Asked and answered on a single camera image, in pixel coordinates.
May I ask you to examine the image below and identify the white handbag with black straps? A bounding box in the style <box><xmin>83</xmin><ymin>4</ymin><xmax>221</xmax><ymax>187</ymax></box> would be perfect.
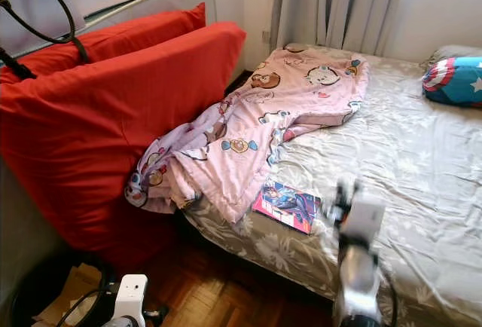
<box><xmin>0</xmin><ymin>0</ymin><xmax>91</xmax><ymax>81</ymax></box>

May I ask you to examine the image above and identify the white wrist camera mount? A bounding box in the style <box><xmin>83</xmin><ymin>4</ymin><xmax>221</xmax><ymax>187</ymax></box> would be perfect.
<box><xmin>341</xmin><ymin>194</ymin><xmax>387</xmax><ymax>249</ymax></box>
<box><xmin>111</xmin><ymin>274</ymin><xmax>149</xmax><ymax>327</ymax></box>

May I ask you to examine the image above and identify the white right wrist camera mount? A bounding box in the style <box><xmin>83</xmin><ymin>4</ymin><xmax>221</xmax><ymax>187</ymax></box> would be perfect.
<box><xmin>341</xmin><ymin>194</ymin><xmax>387</xmax><ymax>249</ymax></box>

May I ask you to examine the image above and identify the pink cartoon blanket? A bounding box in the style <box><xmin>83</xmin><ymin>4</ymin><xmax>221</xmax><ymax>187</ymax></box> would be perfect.
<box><xmin>125</xmin><ymin>46</ymin><xmax>371</xmax><ymax>225</ymax></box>

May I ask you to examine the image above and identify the Captain America print pillow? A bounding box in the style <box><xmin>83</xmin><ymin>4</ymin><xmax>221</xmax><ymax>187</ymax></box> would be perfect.
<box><xmin>421</xmin><ymin>56</ymin><xmax>482</xmax><ymax>109</ymax></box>

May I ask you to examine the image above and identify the slim red cushion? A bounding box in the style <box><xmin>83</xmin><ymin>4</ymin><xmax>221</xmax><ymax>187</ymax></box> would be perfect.
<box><xmin>0</xmin><ymin>3</ymin><xmax>206</xmax><ymax>85</ymax></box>

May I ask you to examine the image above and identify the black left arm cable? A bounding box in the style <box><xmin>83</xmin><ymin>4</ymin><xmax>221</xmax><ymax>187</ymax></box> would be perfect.
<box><xmin>55</xmin><ymin>286</ymin><xmax>117</xmax><ymax>327</ymax></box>

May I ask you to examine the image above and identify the black waste bin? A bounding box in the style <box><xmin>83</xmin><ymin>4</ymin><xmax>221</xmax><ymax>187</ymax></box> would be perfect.
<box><xmin>8</xmin><ymin>255</ymin><xmax>120</xmax><ymax>327</ymax></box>

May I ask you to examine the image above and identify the grey curtain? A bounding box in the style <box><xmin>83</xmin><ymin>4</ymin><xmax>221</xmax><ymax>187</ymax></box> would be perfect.
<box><xmin>271</xmin><ymin>0</ymin><xmax>410</xmax><ymax>58</ymax></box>

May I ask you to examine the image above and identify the small grey floral pillow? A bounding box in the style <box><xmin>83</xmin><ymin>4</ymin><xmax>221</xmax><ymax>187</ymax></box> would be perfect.
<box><xmin>426</xmin><ymin>44</ymin><xmax>482</xmax><ymax>70</ymax></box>

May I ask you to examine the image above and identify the superhero comic book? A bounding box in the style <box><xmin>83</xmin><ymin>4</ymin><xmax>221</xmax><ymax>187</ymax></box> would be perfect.
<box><xmin>252</xmin><ymin>179</ymin><xmax>322</xmax><ymax>235</ymax></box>

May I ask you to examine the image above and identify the bed with grey floral sheet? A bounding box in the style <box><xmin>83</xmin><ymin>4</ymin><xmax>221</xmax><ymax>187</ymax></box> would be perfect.
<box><xmin>179</xmin><ymin>43</ymin><xmax>482</xmax><ymax>327</ymax></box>

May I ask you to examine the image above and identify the big red floor cushion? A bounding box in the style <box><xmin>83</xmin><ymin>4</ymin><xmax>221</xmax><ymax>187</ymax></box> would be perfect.
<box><xmin>0</xmin><ymin>20</ymin><xmax>247</xmax><ymax>271</ymax></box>

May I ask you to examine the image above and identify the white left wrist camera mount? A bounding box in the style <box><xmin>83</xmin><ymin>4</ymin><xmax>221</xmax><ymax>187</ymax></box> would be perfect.
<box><xmin>111</xmin><ymin>274</ymin><xmax>149</xmax><ymax>327</ymax></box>

